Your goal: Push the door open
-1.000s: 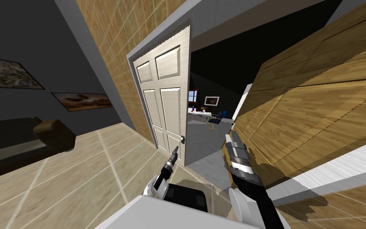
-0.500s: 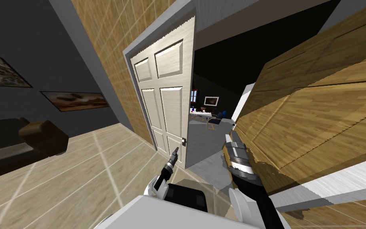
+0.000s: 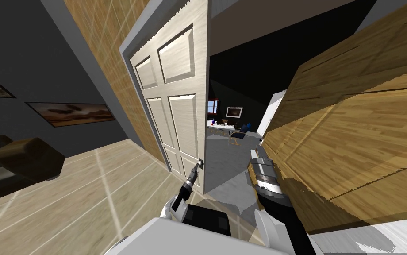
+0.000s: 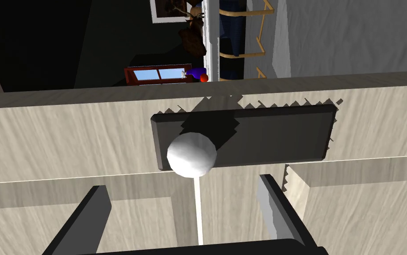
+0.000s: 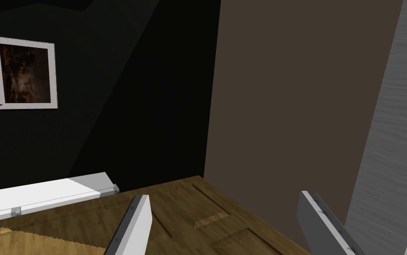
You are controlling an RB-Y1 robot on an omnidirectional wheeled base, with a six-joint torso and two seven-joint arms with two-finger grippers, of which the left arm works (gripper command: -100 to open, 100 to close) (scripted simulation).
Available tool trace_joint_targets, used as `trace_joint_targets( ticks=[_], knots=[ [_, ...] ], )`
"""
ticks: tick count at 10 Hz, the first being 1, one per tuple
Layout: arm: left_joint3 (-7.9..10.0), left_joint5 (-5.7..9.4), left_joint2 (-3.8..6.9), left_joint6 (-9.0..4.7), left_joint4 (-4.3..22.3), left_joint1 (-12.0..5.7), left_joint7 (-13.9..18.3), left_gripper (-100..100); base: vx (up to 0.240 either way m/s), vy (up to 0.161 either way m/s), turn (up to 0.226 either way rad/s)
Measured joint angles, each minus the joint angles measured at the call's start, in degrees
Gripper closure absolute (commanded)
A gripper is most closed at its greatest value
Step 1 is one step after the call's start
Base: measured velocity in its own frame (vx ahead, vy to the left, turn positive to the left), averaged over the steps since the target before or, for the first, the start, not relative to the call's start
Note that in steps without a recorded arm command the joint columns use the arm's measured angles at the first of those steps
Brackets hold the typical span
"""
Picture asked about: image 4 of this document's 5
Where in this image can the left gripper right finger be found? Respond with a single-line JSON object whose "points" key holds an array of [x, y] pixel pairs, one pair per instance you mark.
{"points": [[282, 212]]}

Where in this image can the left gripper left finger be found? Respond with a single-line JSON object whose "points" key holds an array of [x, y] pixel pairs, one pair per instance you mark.
{"points": [[83, 226]]}

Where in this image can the dark grey knob plate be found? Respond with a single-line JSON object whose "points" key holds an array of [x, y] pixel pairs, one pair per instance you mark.
{"points": [[277, 138]]}

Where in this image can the beige wooden door leaf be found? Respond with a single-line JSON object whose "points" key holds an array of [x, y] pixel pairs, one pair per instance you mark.
{"points": [[47, 141]]}

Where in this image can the white ball door knob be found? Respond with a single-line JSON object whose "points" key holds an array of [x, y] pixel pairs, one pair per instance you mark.
{"points": [[191, 154]]}

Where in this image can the blue vase with red ball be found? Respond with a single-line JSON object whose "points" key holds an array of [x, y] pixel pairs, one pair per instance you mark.
{"points": [[197, 74]]}

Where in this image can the red framed window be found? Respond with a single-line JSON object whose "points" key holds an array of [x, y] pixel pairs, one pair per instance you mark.
{"points": [[159, 74]]}

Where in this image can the wooden shelf rack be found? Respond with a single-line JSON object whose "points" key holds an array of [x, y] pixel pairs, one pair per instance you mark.
{"points": [[247, 39]]}

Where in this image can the white framed dark picture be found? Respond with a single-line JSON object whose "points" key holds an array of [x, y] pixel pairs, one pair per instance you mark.
{"points": [[168, 10]]}

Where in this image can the brown deer head mount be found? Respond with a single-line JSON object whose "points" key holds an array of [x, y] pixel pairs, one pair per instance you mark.
{"points": [[193, 37]]}

